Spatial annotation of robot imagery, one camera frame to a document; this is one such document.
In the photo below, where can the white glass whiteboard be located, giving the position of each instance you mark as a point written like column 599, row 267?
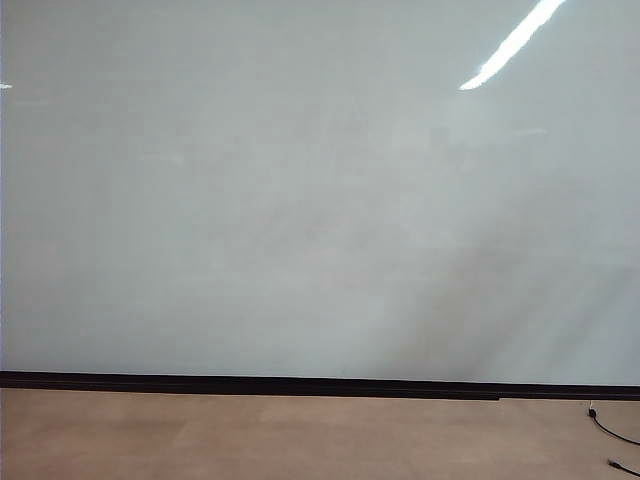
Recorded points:
column 250, row 200

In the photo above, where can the black whiteboard pen tray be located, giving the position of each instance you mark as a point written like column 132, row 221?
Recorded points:
column 300, row 393

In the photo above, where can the black whiteboard bottom frame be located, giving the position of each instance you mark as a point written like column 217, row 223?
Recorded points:
column 575, row 391

